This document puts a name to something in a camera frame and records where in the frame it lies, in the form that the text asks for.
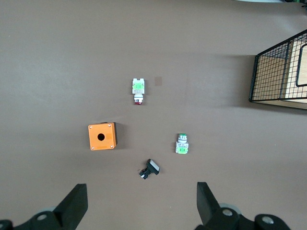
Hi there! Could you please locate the wooden shelf with wire sides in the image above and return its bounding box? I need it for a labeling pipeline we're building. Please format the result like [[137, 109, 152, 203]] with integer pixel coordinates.
[[248, 29, 307, 110]]

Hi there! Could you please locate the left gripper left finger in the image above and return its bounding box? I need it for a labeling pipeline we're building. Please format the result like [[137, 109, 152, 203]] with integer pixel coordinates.
[[0, 183, 89, 230]]

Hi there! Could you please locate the red push button switch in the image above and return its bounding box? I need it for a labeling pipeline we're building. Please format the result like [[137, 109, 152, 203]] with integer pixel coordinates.
[[131, 78, 146, 106]]

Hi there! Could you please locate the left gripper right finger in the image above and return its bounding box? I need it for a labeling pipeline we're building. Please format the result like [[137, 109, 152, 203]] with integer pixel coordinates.
[[195, 182, 289, 230]]

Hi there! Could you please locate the orange button enclosure box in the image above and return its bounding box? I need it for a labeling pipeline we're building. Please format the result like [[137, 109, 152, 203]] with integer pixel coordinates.
[[87, 122, 118, 151]]

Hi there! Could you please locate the black switch with white face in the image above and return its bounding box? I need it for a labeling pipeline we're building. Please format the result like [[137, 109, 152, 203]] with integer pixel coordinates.
[[138, 158, 161, 179]]

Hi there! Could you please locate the green push button switch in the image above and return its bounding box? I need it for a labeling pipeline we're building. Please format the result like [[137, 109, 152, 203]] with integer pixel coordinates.
[[175, 133, 189, 155]]

